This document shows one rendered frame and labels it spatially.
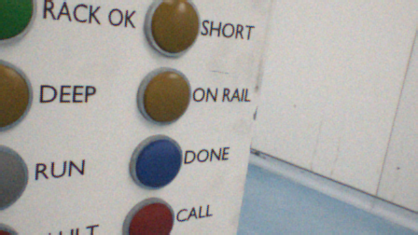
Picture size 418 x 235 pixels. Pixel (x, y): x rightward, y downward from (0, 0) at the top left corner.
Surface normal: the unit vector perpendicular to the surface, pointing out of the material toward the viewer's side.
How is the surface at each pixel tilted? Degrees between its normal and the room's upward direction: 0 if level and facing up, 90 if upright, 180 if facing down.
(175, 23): 88
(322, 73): 90
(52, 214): 90
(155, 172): 92
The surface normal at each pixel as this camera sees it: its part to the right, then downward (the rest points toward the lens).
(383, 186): -0.68, 0.07
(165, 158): 0.59, 0.22
